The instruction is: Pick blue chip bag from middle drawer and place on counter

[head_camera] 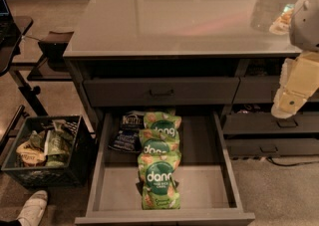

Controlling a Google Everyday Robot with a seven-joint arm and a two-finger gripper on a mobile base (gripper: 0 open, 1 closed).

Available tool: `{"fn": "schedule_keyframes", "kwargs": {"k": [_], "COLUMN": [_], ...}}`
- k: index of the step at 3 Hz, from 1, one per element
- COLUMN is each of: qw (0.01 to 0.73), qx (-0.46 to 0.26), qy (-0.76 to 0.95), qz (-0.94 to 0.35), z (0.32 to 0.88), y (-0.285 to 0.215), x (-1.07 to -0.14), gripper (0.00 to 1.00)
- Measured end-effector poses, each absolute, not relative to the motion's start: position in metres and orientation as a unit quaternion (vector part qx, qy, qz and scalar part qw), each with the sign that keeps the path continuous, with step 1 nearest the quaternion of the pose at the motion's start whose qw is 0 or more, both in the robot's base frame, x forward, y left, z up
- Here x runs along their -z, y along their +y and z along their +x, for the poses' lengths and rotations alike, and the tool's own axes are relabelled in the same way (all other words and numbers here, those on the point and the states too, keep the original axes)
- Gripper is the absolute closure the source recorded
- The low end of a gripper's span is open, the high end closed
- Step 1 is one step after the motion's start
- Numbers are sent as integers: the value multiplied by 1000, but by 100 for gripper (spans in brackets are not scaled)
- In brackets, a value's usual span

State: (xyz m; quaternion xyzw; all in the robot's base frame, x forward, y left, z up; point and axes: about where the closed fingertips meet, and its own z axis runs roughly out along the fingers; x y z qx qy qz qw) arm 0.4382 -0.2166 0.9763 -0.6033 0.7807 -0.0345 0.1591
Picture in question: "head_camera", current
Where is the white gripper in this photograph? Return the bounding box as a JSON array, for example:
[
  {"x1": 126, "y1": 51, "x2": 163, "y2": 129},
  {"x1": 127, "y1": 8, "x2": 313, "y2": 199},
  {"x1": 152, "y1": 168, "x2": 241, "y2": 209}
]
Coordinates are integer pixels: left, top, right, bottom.
[{"x1": 271, "y1": 51, "x2": 319, "y2": 118}]

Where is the dark blue Kettle chip bag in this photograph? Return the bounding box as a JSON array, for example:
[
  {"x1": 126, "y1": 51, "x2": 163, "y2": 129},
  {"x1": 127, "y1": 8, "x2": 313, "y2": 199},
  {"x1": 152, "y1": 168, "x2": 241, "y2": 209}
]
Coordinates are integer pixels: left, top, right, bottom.
[{"x1": 120, "y1": 111, "x2": 145, "y2": 130}]

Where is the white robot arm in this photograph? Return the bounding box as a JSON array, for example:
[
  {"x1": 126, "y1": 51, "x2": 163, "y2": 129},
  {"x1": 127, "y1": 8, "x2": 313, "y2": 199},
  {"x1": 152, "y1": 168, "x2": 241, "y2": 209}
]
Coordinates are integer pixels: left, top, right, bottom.
[{"x1": 269, "y1": 0, "x2": 319, "y2": 118}]

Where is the grey right middle drawer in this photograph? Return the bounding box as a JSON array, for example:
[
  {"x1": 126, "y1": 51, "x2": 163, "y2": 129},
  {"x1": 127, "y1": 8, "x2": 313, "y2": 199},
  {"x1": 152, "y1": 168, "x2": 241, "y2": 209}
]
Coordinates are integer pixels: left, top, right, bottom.
[{"x1": 223, "y1": 113, "x2": 319, "y2": 134}]

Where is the grey right top drawer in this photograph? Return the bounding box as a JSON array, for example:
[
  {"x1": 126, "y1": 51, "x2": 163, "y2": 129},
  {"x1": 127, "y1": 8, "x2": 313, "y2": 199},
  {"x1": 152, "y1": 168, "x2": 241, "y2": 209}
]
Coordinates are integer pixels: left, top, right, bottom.
[{"x1": 233, "y1": 76, "x2": 319, "y2": 105}]

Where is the grey right bottom drawer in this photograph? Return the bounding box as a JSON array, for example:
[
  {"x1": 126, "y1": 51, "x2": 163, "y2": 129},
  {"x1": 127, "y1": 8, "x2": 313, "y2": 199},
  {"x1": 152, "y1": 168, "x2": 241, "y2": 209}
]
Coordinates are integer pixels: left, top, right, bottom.
[{"x1": 225, "y1": 138, "x2": 319, "y2": 157}]

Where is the grey cabinet with counter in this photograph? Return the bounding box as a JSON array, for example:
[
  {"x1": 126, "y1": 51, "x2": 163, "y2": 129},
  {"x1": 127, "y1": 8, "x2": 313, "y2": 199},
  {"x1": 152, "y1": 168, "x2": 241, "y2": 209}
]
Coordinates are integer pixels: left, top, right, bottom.
[{"x1": 63, "y1": 0, "x2": 319, "y2": 158}]

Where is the green Dang bag rear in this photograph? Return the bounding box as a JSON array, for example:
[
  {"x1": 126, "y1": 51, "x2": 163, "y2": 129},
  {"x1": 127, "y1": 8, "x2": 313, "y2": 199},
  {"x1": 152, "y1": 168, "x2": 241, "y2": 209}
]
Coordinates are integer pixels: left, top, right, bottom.
[{"x1": 144, "y1": 112, "x2": 181, "y2": 137}]

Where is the green dang bag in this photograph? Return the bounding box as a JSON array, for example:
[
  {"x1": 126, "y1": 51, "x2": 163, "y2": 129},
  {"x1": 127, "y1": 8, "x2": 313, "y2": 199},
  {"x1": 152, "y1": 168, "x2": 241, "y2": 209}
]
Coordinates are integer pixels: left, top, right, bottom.
[
  {"x1": 144, "y1": 112, "x2": 181, "y2": 137},
  {"x1": 137, "y1": 151, "x2": 182, "y2": 210},
  {"x1": 139, "y1": 129, "x2": 179, "y2": 154}
]

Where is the green Dang bag front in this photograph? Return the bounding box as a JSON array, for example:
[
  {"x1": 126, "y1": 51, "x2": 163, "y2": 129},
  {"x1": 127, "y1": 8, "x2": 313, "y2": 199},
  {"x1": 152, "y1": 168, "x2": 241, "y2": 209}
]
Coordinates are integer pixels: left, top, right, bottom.
[{"x1": 137, "y1": 151, "x2": 182, "y2": 210}]

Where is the green Dang bag middle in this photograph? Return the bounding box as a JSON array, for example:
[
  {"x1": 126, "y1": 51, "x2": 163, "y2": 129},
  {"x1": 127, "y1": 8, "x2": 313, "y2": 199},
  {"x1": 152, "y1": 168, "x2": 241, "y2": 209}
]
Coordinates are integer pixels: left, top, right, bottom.
[{"x1": 139, "y1": 129, "x2": 179, "y2": 154}]

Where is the open grey middle drawer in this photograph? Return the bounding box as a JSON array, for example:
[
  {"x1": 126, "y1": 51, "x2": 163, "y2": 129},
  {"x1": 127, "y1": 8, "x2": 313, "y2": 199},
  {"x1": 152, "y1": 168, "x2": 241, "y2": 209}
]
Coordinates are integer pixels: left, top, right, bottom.
[{"x1": 75, "y1": 113, "x2": 255, "y2": 226}]

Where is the dark blue chip bag front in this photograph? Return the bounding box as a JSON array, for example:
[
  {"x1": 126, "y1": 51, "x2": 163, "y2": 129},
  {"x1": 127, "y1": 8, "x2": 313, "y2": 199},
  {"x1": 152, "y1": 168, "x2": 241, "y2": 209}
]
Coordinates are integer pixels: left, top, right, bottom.
[{"x1": 109, "y1": 129, "x2": 142, "y2": 153}]

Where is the grey top left drawer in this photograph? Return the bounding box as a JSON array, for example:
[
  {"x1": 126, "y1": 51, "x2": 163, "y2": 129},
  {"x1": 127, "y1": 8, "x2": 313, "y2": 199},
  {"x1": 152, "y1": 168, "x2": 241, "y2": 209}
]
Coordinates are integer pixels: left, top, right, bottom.
[{"x1": 83, "y1": 77, "x2": 239, "y2": 107}]

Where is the green snack bag in crate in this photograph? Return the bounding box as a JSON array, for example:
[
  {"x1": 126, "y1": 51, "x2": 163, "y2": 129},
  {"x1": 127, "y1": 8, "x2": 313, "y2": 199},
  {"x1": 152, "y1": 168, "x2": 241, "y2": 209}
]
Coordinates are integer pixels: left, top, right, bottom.
[{"x1": 44, "y1": 130, "x2": 70, "y2": 167}]

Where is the yellow snack bag in crate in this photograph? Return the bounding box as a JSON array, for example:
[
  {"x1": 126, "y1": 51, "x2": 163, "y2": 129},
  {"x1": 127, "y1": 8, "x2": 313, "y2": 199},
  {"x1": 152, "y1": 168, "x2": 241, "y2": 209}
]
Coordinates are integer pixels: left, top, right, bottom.
[{"x1": 16, "y1": 141, "x2": 46, "y2": 166}]

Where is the black stand with tray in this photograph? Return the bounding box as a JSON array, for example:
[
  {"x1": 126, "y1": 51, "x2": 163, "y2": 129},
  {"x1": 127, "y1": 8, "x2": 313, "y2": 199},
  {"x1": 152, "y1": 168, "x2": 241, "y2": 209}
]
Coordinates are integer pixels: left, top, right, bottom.
[{"x1": 0, "y1": 0, "x2": 75, "y2": 148}]

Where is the black plastic crate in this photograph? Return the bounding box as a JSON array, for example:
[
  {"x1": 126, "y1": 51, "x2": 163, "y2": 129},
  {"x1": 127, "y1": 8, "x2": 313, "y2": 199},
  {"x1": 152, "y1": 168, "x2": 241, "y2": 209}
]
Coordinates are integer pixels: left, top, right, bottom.
[{"x1": 2, "y1": 115, "x2": 94, "y2": 188}]

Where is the white shoe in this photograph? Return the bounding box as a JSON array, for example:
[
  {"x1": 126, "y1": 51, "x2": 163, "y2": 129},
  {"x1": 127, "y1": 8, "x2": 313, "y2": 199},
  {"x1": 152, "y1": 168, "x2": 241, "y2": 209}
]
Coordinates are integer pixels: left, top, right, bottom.
[{"x1": 17, "y1": 190, "x2": 48, "y2": 226}]

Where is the black cable on floor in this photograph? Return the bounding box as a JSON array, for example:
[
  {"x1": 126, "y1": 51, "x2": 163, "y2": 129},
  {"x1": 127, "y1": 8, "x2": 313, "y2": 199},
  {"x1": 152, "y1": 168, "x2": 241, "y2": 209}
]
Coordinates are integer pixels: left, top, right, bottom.
[{"x1": 265, "y1": 156, "x2": 319, "y2": 168}]

